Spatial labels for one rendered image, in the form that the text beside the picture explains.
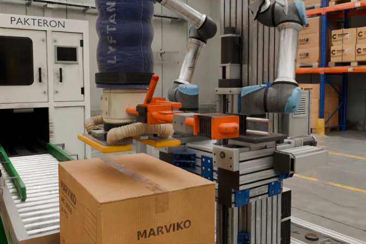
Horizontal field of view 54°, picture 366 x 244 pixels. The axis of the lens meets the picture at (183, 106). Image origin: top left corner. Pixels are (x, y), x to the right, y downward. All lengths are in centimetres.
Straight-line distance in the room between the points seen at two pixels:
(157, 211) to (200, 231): 19
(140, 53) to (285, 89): 67
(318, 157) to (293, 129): 33
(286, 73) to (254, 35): 34
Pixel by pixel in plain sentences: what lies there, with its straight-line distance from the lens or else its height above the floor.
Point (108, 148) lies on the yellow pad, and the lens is 120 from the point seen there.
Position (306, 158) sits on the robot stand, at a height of 94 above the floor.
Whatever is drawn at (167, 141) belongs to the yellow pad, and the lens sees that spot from 128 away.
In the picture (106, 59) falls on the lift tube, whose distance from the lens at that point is 130.
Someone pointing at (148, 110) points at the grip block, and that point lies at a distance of 110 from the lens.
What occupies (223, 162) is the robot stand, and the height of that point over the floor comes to 93.
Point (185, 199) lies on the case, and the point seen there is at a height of 91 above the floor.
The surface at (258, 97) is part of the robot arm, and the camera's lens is 164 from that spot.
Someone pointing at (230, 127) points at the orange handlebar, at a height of 118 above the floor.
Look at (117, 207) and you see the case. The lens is 110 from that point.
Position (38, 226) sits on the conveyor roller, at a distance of 211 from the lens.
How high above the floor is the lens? 129
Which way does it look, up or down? 4 degrees down
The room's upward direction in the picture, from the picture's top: straight up
